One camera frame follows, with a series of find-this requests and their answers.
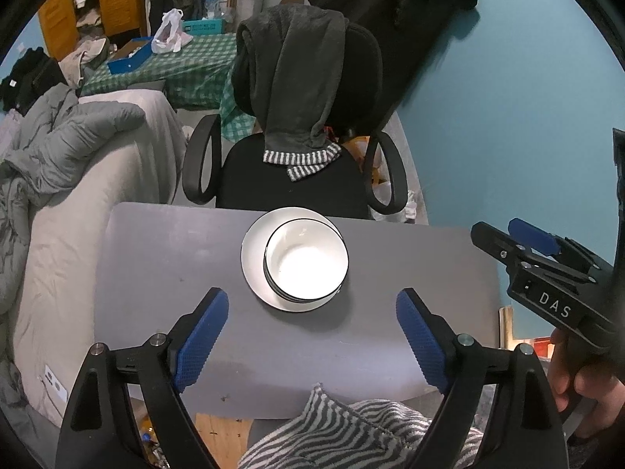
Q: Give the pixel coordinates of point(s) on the white plastic bag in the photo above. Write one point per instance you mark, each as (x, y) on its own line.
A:
(170, 37)

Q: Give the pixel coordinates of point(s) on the white plate black rim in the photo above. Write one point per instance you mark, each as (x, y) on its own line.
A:
(252, 250)

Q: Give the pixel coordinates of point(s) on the green checkered tablecloth table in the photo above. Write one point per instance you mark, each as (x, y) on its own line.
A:
(198, 77)

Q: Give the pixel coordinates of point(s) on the black jacket on wall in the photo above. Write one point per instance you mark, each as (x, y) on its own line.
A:
(406, 31)

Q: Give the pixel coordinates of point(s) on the orange wooden wardrobe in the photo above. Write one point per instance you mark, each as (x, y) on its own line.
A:
(64, 22)

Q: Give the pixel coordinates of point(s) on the black office chair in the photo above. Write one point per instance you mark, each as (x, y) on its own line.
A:
(360, 173)

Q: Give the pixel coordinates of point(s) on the blue cardboard box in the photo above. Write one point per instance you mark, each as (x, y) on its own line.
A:
(131, 56)

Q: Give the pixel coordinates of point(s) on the person's right hand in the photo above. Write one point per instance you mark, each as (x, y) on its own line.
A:
(595, 382)

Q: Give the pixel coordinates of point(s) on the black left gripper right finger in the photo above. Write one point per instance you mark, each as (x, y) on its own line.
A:
(523, 429)

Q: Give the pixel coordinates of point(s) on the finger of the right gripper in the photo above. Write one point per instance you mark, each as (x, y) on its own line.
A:
(532, 237)
(498, 244)

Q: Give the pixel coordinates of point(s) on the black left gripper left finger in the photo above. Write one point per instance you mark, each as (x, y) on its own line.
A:
(99, 431)

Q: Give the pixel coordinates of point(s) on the white ribbed bowl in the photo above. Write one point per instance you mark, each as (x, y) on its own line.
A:
(305, 260)

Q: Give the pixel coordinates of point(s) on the striped grey white garment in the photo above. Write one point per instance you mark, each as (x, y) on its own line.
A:
(371, 433)

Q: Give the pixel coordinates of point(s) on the dark grey fleece blanket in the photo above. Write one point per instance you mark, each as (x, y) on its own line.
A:
(287, 69)

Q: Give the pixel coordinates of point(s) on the grey bed duvet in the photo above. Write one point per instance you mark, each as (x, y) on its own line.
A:
(49, 154)

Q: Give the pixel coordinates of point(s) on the beige bed mattress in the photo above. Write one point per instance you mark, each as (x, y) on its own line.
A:
(52, 322)

